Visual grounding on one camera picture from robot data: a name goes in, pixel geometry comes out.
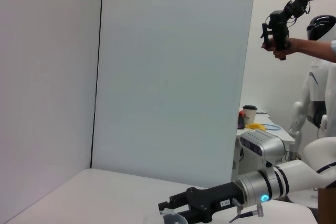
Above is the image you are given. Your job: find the white desk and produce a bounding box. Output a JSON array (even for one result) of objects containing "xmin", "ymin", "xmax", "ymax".
[{"xmin": 232, "ymin": 112, "xmax": 296, "ymax": 175}]

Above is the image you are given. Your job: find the brown cardboard box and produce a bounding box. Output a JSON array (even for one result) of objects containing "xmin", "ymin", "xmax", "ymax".
[{"xmin": 318, "ymin": 187, "xmax": 336, "ymax": 224}]

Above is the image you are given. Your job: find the black teleoperation handle arm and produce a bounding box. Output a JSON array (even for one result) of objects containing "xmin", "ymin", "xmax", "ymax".
[{"xmin": 260, "ymin": 0, "xmax": 336, "ymax": 61}]

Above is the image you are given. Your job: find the person's hand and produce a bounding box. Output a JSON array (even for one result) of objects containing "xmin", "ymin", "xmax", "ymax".
[{"xmin": 262, "ymin": 37, "xmax": 295, "ymax": 59}]

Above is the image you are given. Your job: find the white partition board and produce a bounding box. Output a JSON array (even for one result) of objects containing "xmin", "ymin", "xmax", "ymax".
[{"xmin": 90, "ymin": 0, "xmax": 257, "ymax": 190}]

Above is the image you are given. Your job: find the orange and purple object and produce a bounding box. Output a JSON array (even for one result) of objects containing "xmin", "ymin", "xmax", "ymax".
[{"xmin": 237, "ymin": 111, "xmax": 246, "ymax": 130}]

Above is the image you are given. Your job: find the paper coffee cup black lid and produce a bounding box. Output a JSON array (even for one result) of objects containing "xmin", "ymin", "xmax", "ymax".
[{"xmin": 242, "ymin": 105, "xmax": 258, "ymax": 126}]

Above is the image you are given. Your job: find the person's forearm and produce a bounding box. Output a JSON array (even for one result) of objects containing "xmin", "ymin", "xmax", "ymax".
[{"xmin": 290, "ymin": 37, "xmax": 333, "ymax": 63}]

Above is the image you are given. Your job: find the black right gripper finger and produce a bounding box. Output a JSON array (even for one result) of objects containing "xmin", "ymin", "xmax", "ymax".
[
  {"xmin": 177, "ymin": 209, "xmax": 200, "ymax": 222},
  {"xmin": 158, "ymin": 191, "xmax": 194, "ymax": 211}
]

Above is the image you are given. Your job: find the yellow banana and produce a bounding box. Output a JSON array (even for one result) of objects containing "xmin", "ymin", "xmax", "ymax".
[{"xmin": 245, "ymin": 123, "xmax": 266, "ymax": 132}]

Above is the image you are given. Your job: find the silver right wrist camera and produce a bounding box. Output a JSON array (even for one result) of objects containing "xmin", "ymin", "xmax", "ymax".
[{"xmin": 239, "ymin": 129, "xmax": 287, "ymax": 168}]

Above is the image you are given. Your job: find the white humanoid robot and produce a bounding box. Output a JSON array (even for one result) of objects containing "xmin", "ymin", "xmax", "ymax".
[{"xmin": 288, "ymin": 15, "xmax": 336, "ymax": 146}]

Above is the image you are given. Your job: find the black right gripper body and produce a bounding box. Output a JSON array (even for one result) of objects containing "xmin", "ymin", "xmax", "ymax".
[{"xmin": 185, "ymin": 182, "xmax": 246, "ymax": 223}]

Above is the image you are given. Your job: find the right gripper cable with plug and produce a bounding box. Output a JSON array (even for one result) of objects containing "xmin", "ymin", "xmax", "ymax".
[{"xmin": 228, "ymin": 199, "xmax": 265, "ymax": 224}]

